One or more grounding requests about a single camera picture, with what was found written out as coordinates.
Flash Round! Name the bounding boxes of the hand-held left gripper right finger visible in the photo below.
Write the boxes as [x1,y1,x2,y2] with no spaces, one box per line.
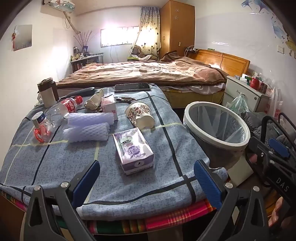
[194,160,274,241]

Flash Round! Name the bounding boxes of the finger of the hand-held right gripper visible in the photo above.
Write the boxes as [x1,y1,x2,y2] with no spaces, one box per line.
[246,137,270,167]
[268,137,296,167]

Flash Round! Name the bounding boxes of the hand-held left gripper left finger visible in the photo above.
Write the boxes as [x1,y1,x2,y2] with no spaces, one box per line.
[23,160,101,241]

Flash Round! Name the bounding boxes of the white round waste bin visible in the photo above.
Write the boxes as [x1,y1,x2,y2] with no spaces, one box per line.
[183,101,251,171]

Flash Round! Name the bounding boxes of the pale foam fruit net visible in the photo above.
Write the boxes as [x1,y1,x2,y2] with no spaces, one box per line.
[63,123,111,142]
[67,112,115,128]

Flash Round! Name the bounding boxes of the purple milk carton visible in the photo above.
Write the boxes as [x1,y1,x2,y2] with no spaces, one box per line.
[112,128,154,176]

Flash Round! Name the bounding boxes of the clear plastic wrapper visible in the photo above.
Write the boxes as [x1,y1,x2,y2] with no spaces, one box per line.
[34,120,56,143]

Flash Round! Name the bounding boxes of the clear bottle with red label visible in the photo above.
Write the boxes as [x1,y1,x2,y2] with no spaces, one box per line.
[45,96,83,128]

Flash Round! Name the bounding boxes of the small pink carton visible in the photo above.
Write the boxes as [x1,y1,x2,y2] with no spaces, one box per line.
[101,95,119,121]

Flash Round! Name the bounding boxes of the white yogurt cup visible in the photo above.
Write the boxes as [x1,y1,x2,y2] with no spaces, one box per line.
[32,111,46,128]

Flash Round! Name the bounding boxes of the beige paper bag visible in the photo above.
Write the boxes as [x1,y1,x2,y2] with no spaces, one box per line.
[84,89,105,111]

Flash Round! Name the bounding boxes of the patterned paper cup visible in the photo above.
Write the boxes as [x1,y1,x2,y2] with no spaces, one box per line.
[125,101,155,129]

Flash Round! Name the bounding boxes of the brown snack wrapper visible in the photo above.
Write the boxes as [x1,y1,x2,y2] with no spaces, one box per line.
[114,97,139,103]

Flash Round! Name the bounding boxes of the person's right hand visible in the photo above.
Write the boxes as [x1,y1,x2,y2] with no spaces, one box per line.
[272,197,296,234]

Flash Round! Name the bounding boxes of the grey cushioned chair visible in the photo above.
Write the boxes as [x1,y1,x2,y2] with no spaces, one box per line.
[240,111,296,163]

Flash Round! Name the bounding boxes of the white cardboard box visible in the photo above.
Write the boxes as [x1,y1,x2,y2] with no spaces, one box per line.
[228,153,254,187]

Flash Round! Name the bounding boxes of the white plastic bag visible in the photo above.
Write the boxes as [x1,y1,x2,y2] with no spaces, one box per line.
[266,88,284,121]

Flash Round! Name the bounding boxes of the green plastic bag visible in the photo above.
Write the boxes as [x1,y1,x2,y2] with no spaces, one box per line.
[228,93,250,114]

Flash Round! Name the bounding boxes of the clear bin liner bag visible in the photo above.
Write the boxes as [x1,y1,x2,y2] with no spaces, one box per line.
[188,103,246,144]

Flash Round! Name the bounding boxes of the white nightstand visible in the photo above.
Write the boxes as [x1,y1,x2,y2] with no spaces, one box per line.
[222,75,271,114]

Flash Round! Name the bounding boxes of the colourful striped cloth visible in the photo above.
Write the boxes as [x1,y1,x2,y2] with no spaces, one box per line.
[0,190,222,235]

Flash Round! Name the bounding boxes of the black glasses case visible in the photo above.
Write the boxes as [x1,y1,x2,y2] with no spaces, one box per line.
[60,87,96,98]

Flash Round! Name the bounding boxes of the wooden bed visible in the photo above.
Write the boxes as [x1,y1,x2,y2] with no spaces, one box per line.
[57,49,251,108]

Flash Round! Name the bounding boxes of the brown and cream mug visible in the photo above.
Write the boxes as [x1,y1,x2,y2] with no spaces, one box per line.
[37,78,59,108]

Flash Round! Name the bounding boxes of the black smartphone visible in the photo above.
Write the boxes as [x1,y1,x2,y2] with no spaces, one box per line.
[114,83,151,93]

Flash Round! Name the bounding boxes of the cluttered shelf desk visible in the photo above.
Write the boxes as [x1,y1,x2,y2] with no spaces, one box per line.
[70,53,104,73]

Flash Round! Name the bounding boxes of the power strip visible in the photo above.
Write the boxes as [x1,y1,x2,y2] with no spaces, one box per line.
[184,45,200,54]

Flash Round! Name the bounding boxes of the brown blanket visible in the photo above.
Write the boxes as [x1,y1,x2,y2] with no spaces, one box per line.
[57,52,229,90]

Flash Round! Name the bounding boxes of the teddy bear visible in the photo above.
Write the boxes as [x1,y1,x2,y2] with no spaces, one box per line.
[127,45,159,62]

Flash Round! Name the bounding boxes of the decorative branches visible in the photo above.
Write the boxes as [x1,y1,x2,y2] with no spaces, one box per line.
[73,30,97,54]

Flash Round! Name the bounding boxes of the window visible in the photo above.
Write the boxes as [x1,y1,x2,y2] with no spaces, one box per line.
[100,26,140,48]

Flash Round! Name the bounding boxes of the wooden wardrobe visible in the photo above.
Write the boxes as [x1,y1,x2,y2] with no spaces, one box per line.
[160,0,196,57]

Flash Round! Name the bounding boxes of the patterned curtain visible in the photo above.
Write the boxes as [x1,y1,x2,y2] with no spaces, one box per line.
[137,6,161,57]

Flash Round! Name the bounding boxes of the cartoon wall sticker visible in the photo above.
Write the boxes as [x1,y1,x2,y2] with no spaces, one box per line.
[240,0,296,58]

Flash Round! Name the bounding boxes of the wall poster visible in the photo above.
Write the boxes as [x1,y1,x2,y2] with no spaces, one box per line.
[12,24,33,51]

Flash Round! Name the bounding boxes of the wall air conditioner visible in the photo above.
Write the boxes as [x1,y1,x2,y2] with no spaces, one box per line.
[42,0,76,12]

